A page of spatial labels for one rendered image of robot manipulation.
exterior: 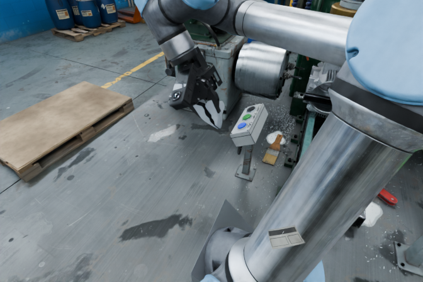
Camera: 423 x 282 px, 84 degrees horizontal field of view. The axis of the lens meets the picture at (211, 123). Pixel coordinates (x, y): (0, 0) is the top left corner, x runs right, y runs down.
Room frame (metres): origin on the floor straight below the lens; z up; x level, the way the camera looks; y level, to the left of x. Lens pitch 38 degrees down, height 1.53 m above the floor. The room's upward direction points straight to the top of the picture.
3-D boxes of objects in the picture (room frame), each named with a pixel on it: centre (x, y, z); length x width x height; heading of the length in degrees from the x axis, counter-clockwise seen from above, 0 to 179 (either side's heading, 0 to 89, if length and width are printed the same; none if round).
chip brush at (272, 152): (0.75, -0.28, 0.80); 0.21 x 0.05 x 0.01; 153
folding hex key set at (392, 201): (0.51, -0.62, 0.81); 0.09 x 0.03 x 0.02; 29
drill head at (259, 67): (1.05, -0.20, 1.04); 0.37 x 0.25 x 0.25; 66
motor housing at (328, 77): (0.91, -0.52, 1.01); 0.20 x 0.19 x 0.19; 156
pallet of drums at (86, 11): (5.15, 2.55, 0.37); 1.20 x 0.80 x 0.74; 148
